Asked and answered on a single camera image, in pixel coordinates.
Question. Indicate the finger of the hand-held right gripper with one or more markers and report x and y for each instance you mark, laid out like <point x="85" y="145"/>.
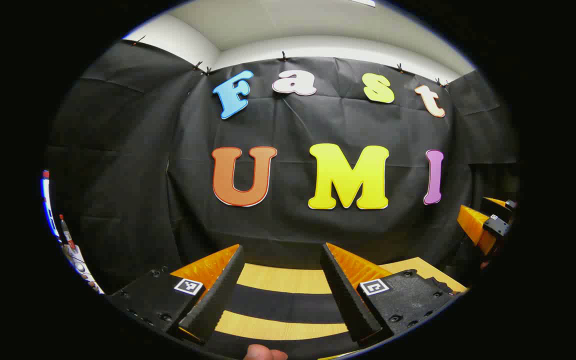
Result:
<point x="473" y="225"/>
<point x="497" y="206"/>

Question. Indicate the red capped bottle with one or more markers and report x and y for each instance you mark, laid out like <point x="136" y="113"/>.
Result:
<point x="67" y="234"/>

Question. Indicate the blue glowing screen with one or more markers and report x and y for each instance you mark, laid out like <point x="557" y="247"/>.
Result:
<point x="48" y="205"/>

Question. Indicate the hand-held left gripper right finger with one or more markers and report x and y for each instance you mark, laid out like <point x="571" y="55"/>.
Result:
<point x="343" y="295"/>

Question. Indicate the white device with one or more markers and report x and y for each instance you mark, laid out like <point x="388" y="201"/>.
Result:
<point x="80" y="267"/>

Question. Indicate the black backdrop cloth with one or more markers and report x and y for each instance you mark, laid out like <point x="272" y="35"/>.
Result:
<point x="143" y="175"/>

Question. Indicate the black jeans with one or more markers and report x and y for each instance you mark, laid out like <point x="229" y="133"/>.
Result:
<point x="288" y="302"/>

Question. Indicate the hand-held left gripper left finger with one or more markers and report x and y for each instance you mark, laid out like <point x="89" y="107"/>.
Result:
<point x="215" y="295"/>

